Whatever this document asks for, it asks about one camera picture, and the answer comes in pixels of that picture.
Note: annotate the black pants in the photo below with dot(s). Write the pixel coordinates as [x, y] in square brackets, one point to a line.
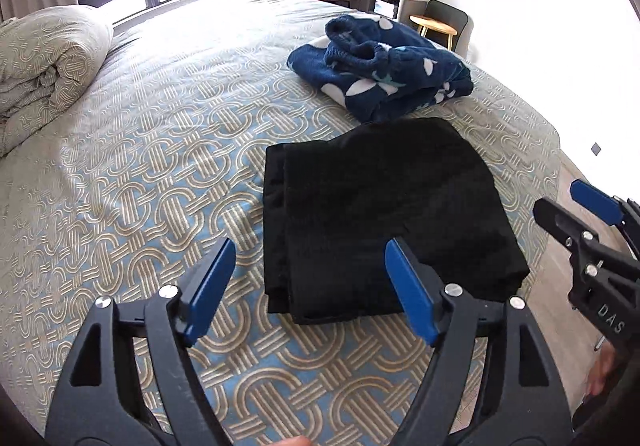
[390, 206]

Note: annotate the folded patterned duvet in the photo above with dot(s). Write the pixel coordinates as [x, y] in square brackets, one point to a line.
[45, 65]

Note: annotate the small dark wall socket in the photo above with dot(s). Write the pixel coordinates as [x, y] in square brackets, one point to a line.
[596, 148]

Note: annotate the round wooden stool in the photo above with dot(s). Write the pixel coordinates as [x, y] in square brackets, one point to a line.
[432, 23]

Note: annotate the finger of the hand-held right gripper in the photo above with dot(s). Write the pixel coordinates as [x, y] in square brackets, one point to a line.
[592, 196]
[562, 226]

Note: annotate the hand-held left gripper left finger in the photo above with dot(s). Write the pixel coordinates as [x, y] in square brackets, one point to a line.
[210, 291]

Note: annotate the person's right forearm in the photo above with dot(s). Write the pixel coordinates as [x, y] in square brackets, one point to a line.
[600, 421]

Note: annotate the small grey cabinet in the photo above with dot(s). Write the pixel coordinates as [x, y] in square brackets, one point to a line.
[415, 8]

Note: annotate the navy dotted fleece garment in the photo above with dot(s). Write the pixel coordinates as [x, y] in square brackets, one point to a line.
[380, 70]

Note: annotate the person's right hand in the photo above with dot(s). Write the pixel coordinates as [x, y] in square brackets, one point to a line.
[602, 371]

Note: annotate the grey chair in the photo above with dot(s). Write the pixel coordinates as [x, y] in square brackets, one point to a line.
[450, 11]

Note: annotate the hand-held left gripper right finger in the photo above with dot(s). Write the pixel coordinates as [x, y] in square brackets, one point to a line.
[412, 291]

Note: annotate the bed with patterned sheet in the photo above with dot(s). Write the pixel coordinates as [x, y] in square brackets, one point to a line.
[175, 100]

